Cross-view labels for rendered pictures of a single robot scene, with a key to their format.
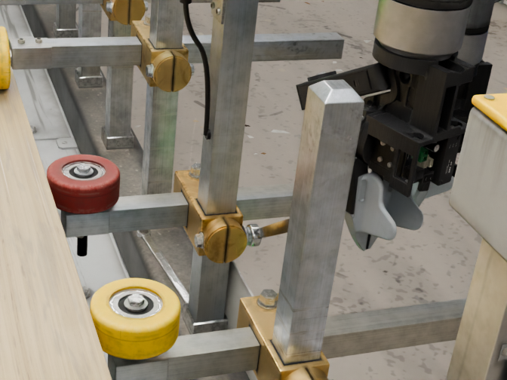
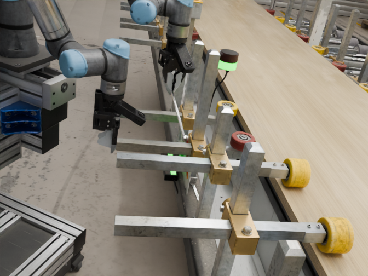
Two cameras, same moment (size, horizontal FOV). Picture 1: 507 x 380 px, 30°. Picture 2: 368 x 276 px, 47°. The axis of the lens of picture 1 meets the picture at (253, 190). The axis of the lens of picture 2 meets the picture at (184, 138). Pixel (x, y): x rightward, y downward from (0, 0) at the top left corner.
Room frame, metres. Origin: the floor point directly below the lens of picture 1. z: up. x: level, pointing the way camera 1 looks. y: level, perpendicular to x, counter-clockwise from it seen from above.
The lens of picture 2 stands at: (2.17, 0.23, 1.54)
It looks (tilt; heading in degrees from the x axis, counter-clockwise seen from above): 28 degrees down; 191
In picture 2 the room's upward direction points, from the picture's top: 10 degrees clockwise
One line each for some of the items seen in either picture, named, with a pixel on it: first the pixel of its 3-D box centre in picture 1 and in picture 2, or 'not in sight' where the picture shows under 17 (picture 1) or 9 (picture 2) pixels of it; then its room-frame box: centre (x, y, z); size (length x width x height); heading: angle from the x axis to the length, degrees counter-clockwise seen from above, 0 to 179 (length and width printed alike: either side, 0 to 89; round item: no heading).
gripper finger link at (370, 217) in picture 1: (373, 219); (173, 80); (0.76, -0.11, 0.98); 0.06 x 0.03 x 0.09; 43
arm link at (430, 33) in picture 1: (422, 22); (177, 30); (0.77, -0.12, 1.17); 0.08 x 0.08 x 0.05
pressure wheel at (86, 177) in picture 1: (82, 210); (240, 150); (0.91, 0.19, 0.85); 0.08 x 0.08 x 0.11
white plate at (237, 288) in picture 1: (235, 304); (183, 161); (0.91, 0.01, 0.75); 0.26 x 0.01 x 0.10; 23
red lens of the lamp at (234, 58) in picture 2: not in sight; (228, 55); (0.91, 0.08, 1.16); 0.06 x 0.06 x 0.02
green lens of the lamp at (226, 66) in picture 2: not in sight; (226, 63); (0.91, 0.08, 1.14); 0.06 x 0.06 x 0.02
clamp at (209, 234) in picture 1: (206, 215); (197, 147); (0.95, 0.05, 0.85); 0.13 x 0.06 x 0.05; 23
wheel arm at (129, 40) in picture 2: not in sight; (156, 44); (-0.16, -0.48, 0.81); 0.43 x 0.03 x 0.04; 113
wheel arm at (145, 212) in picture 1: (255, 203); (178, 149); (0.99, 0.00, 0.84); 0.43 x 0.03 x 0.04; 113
